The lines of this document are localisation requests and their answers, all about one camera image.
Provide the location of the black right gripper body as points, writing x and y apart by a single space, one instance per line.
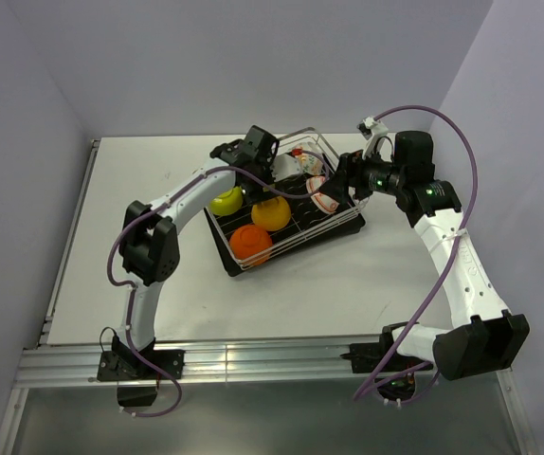
371 174

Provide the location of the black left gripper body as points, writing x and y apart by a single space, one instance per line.
254 191

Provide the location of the white bowl red ornaments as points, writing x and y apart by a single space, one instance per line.
322 201

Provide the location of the lime green bowl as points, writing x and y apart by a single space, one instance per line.
227 203

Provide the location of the yellow orange plastic bowl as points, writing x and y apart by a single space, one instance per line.
272 215

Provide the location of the floral leaf pattern bowl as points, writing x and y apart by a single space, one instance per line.
307 156

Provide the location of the small white square dish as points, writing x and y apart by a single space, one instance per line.
285 166

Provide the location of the orange bowl white inside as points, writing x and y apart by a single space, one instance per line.
248 243

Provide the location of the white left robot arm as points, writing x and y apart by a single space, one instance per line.
146 252

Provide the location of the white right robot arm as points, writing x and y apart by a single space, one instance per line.
486 335

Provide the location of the black drip tray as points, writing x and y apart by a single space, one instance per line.
248 234

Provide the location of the steel wire dish rack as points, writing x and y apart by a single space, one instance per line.
308 227

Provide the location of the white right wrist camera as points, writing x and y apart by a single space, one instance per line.
376 133

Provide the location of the aluminium mounting rail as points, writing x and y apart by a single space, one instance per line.
266 360

